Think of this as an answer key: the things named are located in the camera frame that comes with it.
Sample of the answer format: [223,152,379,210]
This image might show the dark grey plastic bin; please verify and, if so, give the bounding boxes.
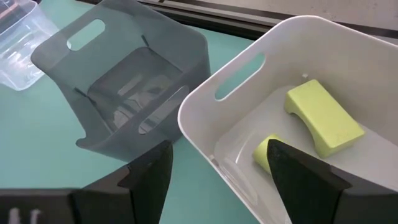
[30,0,211,162]

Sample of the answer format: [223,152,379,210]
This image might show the clear plastic bin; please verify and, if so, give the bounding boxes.
[0,0,60,91]

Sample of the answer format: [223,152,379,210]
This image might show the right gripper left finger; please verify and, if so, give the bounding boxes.
[70,139,174,224]

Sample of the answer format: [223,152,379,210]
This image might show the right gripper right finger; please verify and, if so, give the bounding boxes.
[266,138,398,224]

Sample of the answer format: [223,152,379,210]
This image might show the black vertical stand pole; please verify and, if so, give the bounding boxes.
[76,0,398,41]

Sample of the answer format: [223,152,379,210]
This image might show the yellow cylinder block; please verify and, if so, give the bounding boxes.
[252,133,282,174]

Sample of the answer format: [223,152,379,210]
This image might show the green table mat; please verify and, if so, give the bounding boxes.
[0,0,261,224]

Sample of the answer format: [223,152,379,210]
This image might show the yellow arch block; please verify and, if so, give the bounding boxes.
[283,78,366,159]

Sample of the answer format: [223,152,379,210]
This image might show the light grey plastic bin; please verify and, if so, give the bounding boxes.
[177,14,398,224]

